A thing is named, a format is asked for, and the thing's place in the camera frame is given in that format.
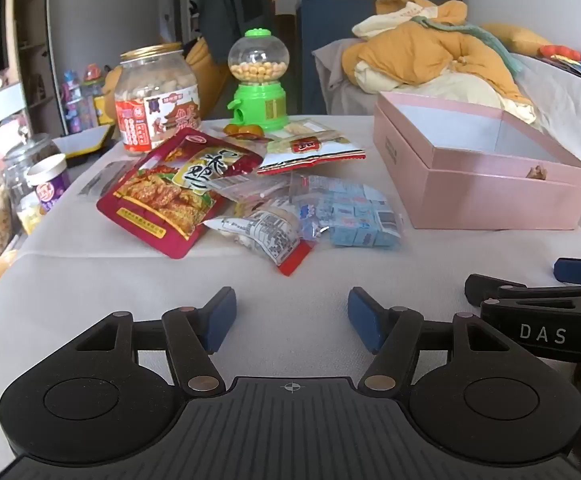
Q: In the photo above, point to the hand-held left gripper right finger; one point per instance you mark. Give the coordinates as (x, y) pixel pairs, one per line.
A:
(365, 322)

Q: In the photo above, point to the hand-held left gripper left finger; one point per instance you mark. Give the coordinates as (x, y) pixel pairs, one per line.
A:
(220, 322)

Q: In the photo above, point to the pink cardboard box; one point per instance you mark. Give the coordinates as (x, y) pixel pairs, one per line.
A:
(470, 195)

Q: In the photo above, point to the large red snack bag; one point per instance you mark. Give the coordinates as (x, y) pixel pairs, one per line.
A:
(160, 195)

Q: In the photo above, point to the white tablecloth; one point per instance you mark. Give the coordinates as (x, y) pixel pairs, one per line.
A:
(290, 270)

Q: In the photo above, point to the clear packet with red edge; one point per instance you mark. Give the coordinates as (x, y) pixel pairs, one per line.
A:
(265, 237)

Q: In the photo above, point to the brown nut snack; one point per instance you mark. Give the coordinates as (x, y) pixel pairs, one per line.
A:
(536, 172)

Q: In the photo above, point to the bag of blue candies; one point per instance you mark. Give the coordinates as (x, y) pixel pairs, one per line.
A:
(355, 215)

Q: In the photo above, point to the small clear plastic packet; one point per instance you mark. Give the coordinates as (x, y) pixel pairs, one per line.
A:
(255, 189)

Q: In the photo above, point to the white red cracker packet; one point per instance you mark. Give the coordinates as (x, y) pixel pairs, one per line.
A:
(310, 147)

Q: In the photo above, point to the brown wrapped candy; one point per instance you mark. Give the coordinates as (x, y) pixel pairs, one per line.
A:
(243, 131)

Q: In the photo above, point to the purple white paper cup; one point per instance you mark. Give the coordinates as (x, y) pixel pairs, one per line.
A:
(50, 185)

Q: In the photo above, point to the green candy dispenser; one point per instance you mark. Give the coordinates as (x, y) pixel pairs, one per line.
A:
(258, 105)

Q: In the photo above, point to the yellow edged black tray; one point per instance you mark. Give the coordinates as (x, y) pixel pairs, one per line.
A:
(83, 145)

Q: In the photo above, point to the clear jar with gold lid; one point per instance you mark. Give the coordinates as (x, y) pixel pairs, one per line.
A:
(155, 95)

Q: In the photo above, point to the orange yellow blanket pile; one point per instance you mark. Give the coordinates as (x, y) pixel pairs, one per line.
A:
(420, 50)

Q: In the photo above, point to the glass jar with dark contents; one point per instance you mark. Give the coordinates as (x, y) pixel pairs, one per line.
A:
(25, 152)

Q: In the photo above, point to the toy bottle with red cap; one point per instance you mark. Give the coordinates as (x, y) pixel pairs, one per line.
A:
(93, 95)

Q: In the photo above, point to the pink blue toy bottle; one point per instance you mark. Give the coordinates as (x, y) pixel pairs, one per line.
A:
(72, 105)

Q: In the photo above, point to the blue cabinet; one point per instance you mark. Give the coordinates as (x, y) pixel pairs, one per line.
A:
(330, 20)

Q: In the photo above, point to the dark hanging jacket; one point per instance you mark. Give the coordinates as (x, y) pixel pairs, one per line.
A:
(230, 10)

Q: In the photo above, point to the wooden shelf unit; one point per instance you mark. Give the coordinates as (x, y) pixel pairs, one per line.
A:
(33, 35)

